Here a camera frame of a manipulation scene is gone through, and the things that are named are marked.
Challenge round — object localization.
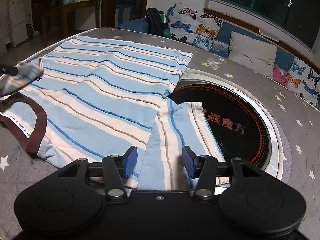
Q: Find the blue white striped shirt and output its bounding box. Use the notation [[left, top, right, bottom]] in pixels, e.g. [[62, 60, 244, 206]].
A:
[[1, 36, 224, 191]]

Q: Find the black round induction cooktop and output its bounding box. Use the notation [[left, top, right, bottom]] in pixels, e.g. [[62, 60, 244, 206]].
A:
[[169, 83, 272, 169]]

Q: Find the white refrigerator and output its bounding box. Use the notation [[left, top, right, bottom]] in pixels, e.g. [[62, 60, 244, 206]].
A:
[[8, 0, 28, 47]]

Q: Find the brown wooden side table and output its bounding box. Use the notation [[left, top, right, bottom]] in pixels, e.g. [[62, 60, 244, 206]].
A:
[[41, 0, 101, 38]]

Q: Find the pink cloth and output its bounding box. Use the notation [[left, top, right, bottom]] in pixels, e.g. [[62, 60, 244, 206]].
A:
[[273, 64, 289, 87]]

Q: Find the plain grey pillow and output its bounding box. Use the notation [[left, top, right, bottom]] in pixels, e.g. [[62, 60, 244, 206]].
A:
[[228, 31, 277, 78]]

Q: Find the blue sofa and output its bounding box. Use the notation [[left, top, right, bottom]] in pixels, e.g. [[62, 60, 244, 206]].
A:
[[117, 17, 320, 111]]

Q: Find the right butterfly pillow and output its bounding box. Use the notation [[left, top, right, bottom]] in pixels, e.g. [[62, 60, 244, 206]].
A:
[[286, 58, 319, 109]]

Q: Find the butterfly pillow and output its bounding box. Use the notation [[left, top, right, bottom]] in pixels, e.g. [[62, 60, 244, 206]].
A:
[[286, 58, 319, 109], [167, 3, 223, 51]]

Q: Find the left butterfly pillow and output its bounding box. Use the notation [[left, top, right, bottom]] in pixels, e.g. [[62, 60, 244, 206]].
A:
[[167, 3, 223, 51]]

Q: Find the book on sofa ledge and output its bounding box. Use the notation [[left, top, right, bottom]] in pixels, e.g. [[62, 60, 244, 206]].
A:
[[259, 29, 279, 42]]

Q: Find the dark backpack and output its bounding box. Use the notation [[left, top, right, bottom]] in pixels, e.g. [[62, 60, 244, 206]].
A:
[[146, 8, 171, 38]]

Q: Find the dark green framed window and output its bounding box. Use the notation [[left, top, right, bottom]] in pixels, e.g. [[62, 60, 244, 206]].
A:
[[221, 0, 319, 49]]

